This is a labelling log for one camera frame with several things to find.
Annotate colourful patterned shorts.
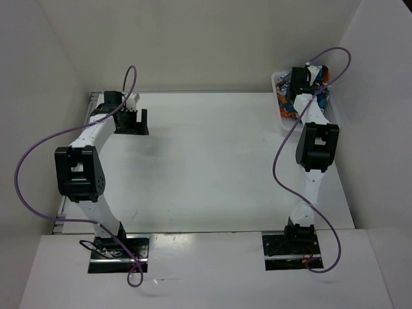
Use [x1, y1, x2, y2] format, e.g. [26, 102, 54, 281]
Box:
[276, 65, 330, 118]

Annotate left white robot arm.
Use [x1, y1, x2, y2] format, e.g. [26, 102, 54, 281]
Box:
[54, 91, 149, 258]

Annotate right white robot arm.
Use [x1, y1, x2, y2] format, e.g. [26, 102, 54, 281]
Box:
[282, 66, 339, 254]

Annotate white plastic basket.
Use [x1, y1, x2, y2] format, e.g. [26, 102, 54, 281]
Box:
[271, 71, 341, 136]

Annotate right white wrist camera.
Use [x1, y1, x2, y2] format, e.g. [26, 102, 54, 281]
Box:
[305, 62, 323, 79]

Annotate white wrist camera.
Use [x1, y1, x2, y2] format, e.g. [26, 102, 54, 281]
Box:
[305, 62, 323, 79]
[124, 93, 140, 112]

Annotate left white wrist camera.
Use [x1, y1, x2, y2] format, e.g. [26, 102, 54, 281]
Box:
[124, 93, 140, 112]

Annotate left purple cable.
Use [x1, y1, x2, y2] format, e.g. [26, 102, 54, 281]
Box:
[14, 66, 149, 288]

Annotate purple cable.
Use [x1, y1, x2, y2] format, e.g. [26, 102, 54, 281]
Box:
[272, 47, 351, 274]
[14, 66, 149, 288]

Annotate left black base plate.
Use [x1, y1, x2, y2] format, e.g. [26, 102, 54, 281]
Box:
[84, 234, 149, 274]

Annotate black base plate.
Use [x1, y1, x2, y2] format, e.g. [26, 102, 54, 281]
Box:
[84, 234, 149, 274]
[262, 233, 324, 271]

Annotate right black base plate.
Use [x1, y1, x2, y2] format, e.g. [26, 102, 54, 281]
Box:
[262, 233, 324, 271]

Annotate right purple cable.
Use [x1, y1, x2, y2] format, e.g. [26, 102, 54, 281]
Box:
[272, 47, 351, 274]

